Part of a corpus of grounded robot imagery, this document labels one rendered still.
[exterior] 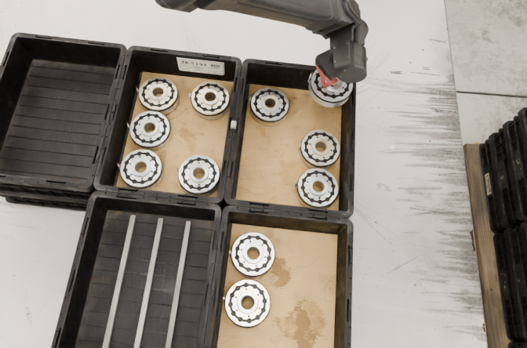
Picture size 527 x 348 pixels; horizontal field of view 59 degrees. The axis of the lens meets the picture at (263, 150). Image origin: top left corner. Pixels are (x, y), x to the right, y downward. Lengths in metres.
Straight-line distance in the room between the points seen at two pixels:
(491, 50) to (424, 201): 1.47
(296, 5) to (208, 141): 0.55
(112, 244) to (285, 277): 0.42
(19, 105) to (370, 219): 1.00
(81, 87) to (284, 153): 0.58
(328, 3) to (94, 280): 0.79
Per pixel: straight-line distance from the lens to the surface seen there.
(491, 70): 2.67
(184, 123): 1.26
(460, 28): 2.75
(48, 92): 1.39
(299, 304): 1.13
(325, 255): 1.16
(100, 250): 1.19
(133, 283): 1.15
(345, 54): 0.91
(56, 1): 1.74
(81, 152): 1.28
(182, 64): 1.28
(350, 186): 1.12
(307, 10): 0.81
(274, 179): 1.19
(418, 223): 1.38
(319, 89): 1.12
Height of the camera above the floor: 1.95
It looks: 67 degrees down
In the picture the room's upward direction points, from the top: 8 degrees clockwise
